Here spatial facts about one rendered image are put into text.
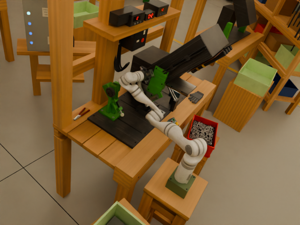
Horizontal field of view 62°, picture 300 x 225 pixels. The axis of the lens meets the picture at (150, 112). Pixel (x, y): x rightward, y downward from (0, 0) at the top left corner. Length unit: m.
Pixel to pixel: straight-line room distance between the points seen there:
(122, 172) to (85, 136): 0.38
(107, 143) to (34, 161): 1.20
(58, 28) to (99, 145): 0.78
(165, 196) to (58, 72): 0.97
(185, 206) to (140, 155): 0.42
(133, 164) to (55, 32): 0.89
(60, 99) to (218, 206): 1.90
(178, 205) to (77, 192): 1.21
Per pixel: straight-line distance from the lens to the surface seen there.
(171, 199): 1.62
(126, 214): 1.42
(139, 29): 1.78
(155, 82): 1.93
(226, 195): 2.94
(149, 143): 1.79
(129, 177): 1.60
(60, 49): 1.47
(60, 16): 1.39
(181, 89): 1.99
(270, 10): 5.21
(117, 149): 1.73
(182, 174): 1.54
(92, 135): 1.80
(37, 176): 2.69
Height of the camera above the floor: 2.18
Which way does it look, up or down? 39 degrees down
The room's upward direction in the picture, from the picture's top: 15 degrees clockwise
